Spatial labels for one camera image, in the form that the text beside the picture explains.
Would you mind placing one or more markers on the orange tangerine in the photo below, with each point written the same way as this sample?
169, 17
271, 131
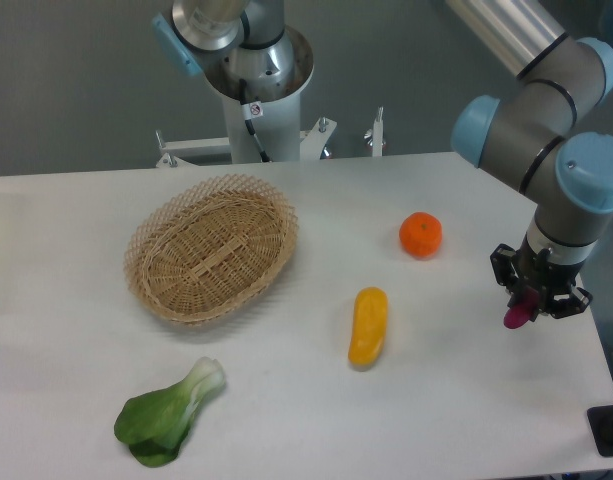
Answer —
421, 234

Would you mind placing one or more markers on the green bok choy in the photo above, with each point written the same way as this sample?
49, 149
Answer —
154, 425

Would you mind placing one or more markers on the woven wicker basket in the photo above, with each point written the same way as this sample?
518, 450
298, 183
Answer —
211, 249

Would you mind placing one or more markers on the white metal mounting pedestal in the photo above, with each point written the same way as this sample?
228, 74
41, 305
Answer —
256, 132

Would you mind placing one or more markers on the yellow pepper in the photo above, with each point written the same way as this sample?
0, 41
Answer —
369, 327

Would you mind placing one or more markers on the purple sweet potato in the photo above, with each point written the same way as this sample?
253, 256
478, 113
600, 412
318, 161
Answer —
518, 315

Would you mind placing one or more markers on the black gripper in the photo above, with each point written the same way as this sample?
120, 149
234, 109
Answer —
534, 275

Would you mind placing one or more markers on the black device at table edge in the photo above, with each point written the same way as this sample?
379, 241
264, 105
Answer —
601, 422

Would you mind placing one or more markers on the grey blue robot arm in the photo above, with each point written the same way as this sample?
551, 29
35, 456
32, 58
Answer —
530, 145

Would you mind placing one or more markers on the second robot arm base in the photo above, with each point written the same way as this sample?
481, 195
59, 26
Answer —
244, 49

